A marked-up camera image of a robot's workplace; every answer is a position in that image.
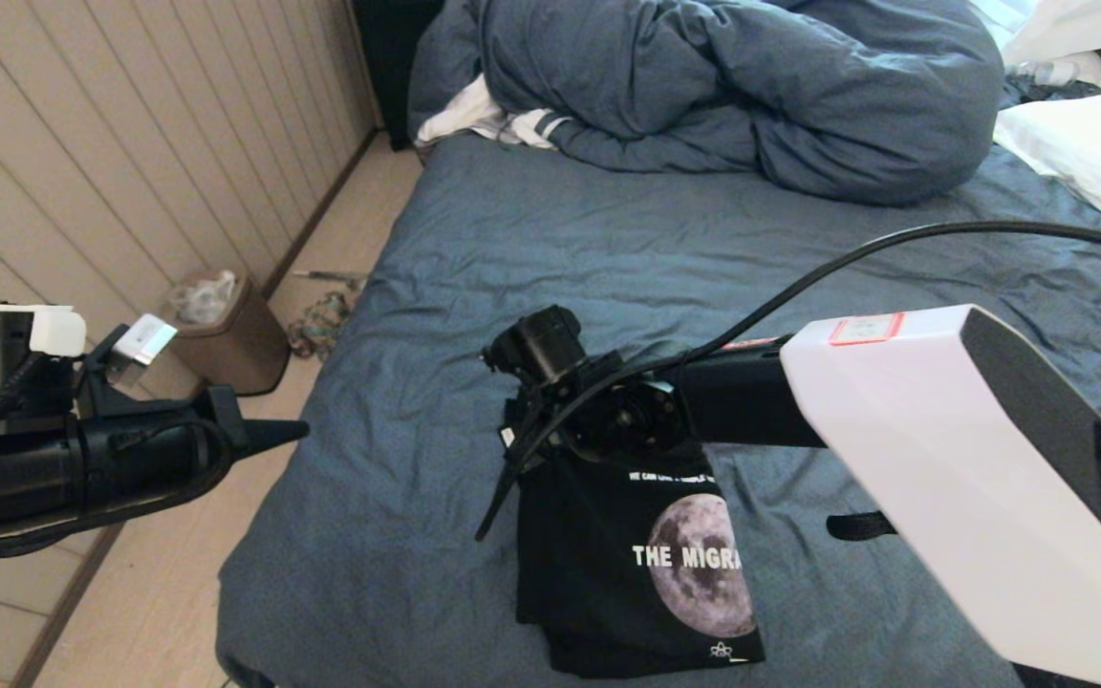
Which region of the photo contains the black t-shirt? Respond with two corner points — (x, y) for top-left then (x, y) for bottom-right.
(515, 444), (767, 679)

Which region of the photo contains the brown trash bin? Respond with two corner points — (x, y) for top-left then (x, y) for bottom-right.
(166, 272), (291, 398)

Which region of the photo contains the right wrist motor cylinder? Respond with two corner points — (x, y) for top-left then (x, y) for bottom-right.
(482, 306), (586, 385)

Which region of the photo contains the clear plastic bin liner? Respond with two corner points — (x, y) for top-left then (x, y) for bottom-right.
(171, 272), (238, 326)

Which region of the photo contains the blue bed sheet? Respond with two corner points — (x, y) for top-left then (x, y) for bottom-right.
(216, 134), (1101, 688)

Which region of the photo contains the white striped cloth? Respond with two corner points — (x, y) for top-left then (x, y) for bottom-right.
(415, 76), (571, 151)

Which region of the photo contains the blue crumpled duvet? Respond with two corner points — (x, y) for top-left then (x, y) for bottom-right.
(407, 0), (1005, 208)

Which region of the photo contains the black nightstand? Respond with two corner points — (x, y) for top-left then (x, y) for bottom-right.
(352, 0), (446, 152)

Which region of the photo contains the dark grey crumpled cloth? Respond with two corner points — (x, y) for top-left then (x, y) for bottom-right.
(1000, 76), (1101, 108)

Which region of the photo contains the white pillow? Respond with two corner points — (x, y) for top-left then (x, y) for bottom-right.
(993, 91), (1101, 251)

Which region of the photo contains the white blanket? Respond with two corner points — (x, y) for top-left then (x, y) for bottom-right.
(1000, 0), (1101, 68)

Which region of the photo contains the colourful rope toy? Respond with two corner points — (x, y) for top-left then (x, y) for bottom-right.
(285, 291), (353, 364)

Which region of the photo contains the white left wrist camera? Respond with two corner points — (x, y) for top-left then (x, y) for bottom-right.
(114, 313), (179, 366)

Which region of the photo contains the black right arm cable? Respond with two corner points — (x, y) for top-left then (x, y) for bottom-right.
(474, 222), (1101, 542)

